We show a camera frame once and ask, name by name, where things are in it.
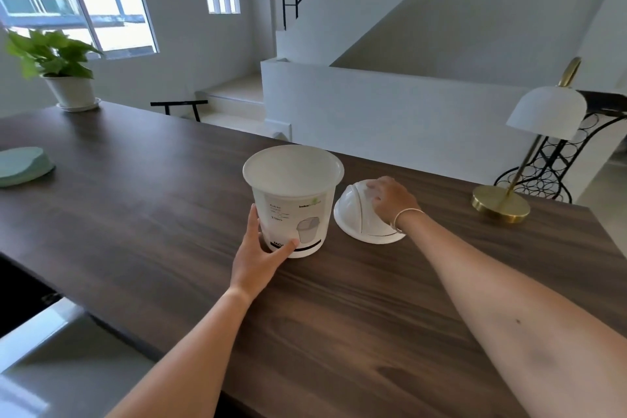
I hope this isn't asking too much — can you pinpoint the white plant pot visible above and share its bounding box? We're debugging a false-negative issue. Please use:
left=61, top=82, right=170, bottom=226
left=42, top=74, right=96, bottom=109

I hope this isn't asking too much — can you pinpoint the person's left forearm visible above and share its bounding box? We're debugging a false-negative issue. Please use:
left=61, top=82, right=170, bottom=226
left=105, top=286, right=256, bottom=418

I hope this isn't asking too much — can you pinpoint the thin silver bracelet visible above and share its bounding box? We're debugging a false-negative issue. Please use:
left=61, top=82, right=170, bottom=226
left=390, top=208, right=426, bottom=232

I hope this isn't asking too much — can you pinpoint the white wall outlet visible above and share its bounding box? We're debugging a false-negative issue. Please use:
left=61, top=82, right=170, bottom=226
left=266, top=121, right=293, bottom=142

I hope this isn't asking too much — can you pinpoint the white plastic bin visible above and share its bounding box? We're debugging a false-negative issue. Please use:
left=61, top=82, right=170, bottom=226
left=242, top=144, right=346, bottom=259

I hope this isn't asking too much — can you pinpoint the white staircase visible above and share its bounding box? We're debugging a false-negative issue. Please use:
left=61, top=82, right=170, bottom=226
left=195, top=72, right=266, bottom=135

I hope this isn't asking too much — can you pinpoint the black wire rack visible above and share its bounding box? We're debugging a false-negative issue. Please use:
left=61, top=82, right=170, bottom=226
left=494, top=91, right=627, bottom=204

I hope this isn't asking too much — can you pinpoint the green leafy plant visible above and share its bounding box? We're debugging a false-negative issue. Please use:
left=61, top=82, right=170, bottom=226
left=4, top=29, right=105, bottom=80

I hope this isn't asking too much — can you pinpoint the black stool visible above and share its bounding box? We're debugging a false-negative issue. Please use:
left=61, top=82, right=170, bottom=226
left=150, top=99, right=209, bottom=123

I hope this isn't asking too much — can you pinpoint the white lower counter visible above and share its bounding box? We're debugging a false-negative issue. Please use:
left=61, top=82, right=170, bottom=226
left=0, top=297, right=158, bottom=418

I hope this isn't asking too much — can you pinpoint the white and gold table lamp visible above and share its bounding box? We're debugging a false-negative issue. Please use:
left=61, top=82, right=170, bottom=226
left=472, top=57, right=588, bottom=225

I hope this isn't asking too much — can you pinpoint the person's left hand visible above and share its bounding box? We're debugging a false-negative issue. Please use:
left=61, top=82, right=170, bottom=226
left=229, top=204, right=300, bottom=304

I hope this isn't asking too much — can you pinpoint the person's right forearm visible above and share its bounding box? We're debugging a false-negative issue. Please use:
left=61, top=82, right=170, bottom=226
left=393, top=210, right=627, bottom=418

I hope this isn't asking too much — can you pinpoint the white pot saucer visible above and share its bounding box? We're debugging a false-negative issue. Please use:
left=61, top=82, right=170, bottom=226
left=56, top=97, right=103, bottom=113

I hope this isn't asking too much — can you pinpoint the white dome bin lid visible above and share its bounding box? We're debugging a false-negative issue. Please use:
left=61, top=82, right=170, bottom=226
left=333, top=179, right=407, bottom=241

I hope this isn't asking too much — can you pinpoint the person's right hand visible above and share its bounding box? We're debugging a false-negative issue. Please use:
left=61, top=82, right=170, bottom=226
left=366, top=176, right=423, bottom=232

